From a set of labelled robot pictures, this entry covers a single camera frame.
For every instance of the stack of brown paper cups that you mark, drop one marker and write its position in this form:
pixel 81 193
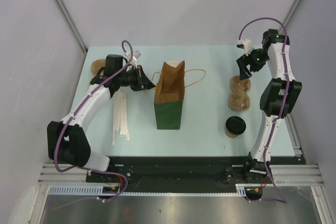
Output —
pixel 173 63

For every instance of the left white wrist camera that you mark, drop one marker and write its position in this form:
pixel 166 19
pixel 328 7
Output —
pixel 136 55

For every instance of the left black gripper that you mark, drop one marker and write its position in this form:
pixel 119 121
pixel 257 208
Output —
pixel 142 82

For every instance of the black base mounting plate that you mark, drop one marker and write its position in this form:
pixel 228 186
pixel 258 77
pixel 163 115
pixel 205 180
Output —
pixel 184 175

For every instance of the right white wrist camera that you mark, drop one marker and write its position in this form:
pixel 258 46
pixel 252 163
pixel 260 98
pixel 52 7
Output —
pixel 246 45

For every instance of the single brown pulp carrier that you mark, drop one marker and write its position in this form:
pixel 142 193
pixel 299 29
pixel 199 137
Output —
pixel 239 99

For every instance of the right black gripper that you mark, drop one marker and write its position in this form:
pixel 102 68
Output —
pixel 242 62

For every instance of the white wrapped straws bundle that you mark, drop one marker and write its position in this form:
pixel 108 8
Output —
pixel 120 116

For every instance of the brown pulp cup carriers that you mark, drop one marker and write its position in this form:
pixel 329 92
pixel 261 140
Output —
pixel 97 68

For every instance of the white slotted cable duct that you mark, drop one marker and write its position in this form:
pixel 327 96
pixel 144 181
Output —
pixel 92 190

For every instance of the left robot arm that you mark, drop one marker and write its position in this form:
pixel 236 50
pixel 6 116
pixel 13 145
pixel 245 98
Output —
pixel 67 141

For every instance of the black cup lid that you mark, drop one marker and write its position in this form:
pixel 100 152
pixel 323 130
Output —
pixel 235 123

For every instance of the green paper bag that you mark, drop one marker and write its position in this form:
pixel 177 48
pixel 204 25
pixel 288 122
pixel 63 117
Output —
pixel 169 95

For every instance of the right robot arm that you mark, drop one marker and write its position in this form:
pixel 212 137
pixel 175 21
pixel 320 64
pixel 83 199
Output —
pixel 277 100

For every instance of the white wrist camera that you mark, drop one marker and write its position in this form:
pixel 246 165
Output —
pixel 246 45
pixel 136 55

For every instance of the brown paper cup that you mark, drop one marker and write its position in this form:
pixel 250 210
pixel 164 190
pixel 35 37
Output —
pixel 232 134

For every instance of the aluminium frame rail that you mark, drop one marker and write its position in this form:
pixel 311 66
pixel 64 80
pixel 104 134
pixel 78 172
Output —
pixel 295 194

